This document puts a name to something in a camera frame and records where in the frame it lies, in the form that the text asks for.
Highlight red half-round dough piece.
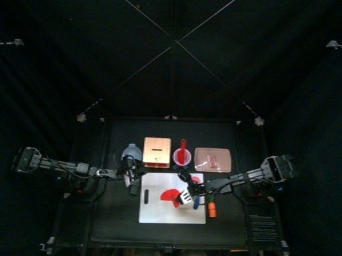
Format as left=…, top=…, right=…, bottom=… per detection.
left=158, top=188, right=181, bottom=202

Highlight pink rectangular plate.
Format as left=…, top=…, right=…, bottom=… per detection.
left=193, top=147, right=232, bottom=174

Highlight light blue bowl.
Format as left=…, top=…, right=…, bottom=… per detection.
left=120, top=143, right=144, bottom=163

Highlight red plastic cup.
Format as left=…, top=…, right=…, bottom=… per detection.
left=172, top=148, right=193, bottom=167

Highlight orange toy carrot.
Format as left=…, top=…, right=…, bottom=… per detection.
left=204, top=194, right=217, bottom=219

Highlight white plastic cutting board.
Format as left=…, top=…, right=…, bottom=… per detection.
left=137, top=172, right=208, bottom=225

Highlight wooden box with slot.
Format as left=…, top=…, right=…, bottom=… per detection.
left=141, top=136, right=172, bottom=169

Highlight red plastic spatula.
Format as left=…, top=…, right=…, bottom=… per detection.
left=179, top=138, right=188, bottom=164

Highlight white printed label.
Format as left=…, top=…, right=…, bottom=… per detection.
left=247, top=214, right=277, bottom=244

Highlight blue-handled red pizza cutter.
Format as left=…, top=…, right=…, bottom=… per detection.
left=189, top=175, right=203, bottom=211

